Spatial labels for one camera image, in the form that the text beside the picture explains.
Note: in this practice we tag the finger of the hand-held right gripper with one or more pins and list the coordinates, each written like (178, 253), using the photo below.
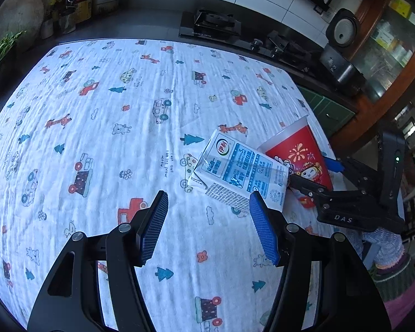
(333, 165)
(307, 186)

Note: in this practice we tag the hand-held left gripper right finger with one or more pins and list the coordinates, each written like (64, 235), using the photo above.
(264, 228)

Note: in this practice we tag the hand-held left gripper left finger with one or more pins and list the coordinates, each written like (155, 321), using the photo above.
(152, 228)

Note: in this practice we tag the red paper cup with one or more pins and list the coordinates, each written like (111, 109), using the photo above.
(297, 152)

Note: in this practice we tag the white blue milk carton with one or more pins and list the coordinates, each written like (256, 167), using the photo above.
(235, 166)

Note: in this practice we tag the person's right forearm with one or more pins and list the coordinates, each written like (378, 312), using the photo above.
(397, 283)

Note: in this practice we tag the person's right hand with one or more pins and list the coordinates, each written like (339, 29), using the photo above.
(385, 249)

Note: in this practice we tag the green kitchen cabinet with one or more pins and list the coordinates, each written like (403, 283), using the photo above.
(328, 110)

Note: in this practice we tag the black rice cooker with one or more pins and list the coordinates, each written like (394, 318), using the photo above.
(342, 72)

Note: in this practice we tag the printed white tablecloth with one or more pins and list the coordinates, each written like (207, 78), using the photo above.
(90, 145)

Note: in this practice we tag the wooden glass cabinet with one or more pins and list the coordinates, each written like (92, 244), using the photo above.
(394, 41)

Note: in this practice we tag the black gas stove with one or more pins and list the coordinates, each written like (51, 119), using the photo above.
(211, 24)

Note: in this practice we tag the green leafy vegetables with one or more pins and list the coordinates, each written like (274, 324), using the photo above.
(0, 48)

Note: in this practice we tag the cluster of condiment bottles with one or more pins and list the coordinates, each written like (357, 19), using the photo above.
(69, 3)

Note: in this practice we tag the large round brown gourd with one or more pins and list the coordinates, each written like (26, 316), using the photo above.
(17, 17)

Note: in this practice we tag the black wall socket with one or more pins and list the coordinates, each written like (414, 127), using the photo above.
(323, 3)

